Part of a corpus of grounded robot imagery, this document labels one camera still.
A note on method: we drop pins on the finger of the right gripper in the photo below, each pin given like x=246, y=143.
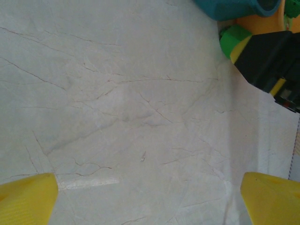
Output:
x=264, y=56
x=279, y=86

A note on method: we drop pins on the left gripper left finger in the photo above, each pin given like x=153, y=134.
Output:
x=23, y=201

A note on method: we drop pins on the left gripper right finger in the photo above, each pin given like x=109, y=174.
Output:
x=274, y=201

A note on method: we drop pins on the orange plastic container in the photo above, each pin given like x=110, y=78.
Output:
x=262, y=25

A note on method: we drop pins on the teal plastic container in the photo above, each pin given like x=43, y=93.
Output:
x=222, y=9

